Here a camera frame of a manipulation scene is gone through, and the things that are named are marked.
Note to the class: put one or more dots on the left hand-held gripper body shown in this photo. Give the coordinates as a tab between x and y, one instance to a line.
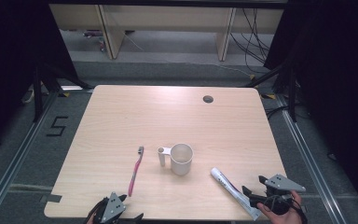
112	208

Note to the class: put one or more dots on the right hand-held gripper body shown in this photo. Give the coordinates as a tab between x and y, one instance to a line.
281	185

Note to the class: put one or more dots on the white toothpaste tube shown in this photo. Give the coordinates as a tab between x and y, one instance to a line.
230	186

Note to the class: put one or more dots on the person's left hand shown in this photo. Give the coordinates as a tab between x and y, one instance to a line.
90	221

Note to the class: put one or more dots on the person's right hand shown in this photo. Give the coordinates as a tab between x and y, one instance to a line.
284	218

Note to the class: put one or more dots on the pink toothbrush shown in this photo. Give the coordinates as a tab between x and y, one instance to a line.
135	169

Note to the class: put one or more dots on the black tape strip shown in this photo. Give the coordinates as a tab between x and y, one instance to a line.
51	198

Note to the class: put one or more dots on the yellow black floor tape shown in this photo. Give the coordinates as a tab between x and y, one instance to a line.
63	94
268	96

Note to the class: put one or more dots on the black metal stand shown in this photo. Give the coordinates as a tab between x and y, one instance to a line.
38	93
292	93

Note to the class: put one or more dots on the black tape floor mark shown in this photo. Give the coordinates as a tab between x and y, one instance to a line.
57	126

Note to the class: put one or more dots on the grey table grommet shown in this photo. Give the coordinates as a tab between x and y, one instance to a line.
208	99

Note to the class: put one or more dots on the dark curtain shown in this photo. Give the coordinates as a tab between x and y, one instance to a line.
9	62
338	77

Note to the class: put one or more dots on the light wooden bench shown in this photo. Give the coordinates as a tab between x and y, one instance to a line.
167	17

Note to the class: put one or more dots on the metal floor rail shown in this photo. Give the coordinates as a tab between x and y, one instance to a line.
15	158
310	168

